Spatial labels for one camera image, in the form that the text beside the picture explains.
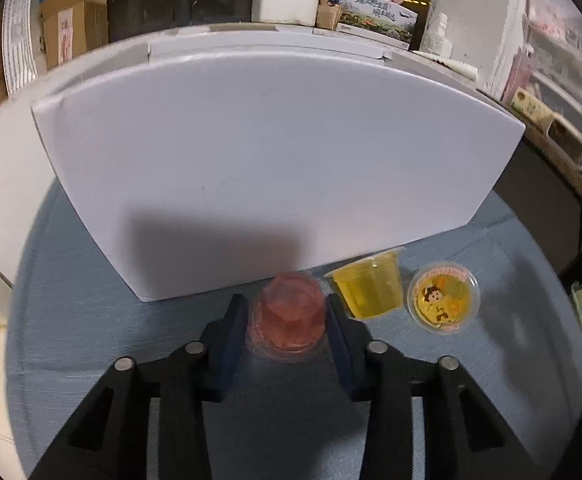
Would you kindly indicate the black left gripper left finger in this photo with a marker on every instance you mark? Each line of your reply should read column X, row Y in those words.
column 107, row 436

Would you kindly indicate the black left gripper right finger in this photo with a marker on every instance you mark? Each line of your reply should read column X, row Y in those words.
column 465, row 436

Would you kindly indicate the yellow jelly cup cartoon lid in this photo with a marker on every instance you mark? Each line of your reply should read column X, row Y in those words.
column 443, row 297

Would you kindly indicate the yellow jelly cup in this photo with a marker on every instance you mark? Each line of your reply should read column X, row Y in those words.
column 370, row 286

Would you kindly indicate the pink jelly cup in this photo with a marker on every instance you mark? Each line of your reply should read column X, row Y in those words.
column 287, row 321

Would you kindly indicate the dark wooden side shelf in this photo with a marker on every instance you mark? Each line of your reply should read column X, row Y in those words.
column 544, row 189

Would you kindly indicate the white storage box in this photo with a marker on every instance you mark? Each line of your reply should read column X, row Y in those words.
column 217, row 169

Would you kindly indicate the white rectangular container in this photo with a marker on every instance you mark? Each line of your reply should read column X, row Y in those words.
column 566, row 136

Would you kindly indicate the yellow tissue pack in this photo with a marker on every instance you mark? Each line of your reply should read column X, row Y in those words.
column 530, row 107

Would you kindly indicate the clear plastic drawer organizer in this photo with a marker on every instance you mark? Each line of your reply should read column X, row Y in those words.
column 548, row 64

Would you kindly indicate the white spray bottle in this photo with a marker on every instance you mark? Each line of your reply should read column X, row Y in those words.
column 434, row 39

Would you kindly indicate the small open cardboard box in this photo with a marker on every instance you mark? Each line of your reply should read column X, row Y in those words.
column 73, row 27

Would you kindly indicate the white dotted paper bag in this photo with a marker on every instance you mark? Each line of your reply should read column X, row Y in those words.
column 22, row 45

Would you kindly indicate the printed landscape carton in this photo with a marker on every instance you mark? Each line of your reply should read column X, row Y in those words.
column 378, row 20

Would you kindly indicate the small brown paper box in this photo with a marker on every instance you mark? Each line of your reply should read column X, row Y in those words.
column 328, row 15

